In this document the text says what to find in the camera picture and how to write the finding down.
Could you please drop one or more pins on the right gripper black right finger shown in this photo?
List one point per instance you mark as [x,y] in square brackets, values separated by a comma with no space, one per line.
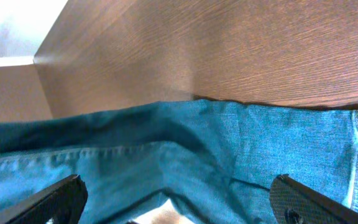
[295,203]

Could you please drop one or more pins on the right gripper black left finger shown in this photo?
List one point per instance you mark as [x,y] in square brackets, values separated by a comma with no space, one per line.
[62,202]

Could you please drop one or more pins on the blue denim jeans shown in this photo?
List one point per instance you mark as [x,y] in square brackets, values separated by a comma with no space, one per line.
[214,160]

